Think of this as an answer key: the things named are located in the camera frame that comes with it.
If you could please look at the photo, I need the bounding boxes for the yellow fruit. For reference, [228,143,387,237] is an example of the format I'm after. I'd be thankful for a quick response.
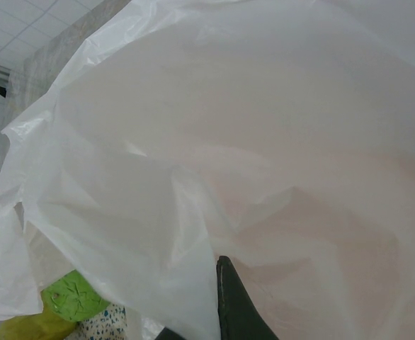
[0,306,81,340]

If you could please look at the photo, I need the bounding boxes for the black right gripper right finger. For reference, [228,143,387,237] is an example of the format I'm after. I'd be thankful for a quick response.
[216,254,281,340]

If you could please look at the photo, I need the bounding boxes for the speckled round plate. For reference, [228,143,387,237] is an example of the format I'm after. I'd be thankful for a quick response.
[71,302,129,340]

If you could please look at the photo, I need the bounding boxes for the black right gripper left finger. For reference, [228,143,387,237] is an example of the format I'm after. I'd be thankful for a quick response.
[159,326,191,340]

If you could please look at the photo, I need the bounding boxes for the green round fruit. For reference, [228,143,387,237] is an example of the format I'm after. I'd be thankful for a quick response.
[40,268,111,323]

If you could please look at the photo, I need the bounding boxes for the white plastic bag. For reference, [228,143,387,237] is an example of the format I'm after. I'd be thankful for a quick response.
[0,0,415,340]

